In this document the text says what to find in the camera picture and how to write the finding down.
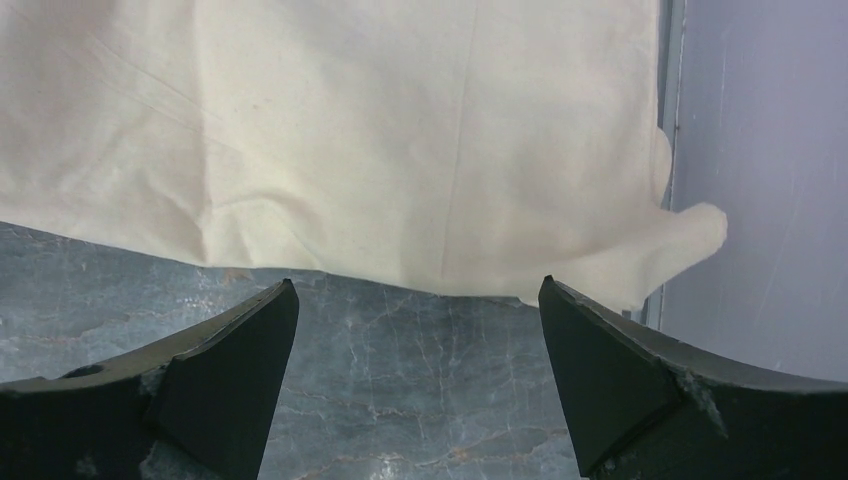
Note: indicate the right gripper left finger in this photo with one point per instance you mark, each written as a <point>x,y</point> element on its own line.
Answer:
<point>208,393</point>

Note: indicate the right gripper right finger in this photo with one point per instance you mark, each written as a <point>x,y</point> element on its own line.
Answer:
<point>642,405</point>

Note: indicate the beige cloth wrap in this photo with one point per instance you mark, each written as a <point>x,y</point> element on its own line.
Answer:
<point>466,148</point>

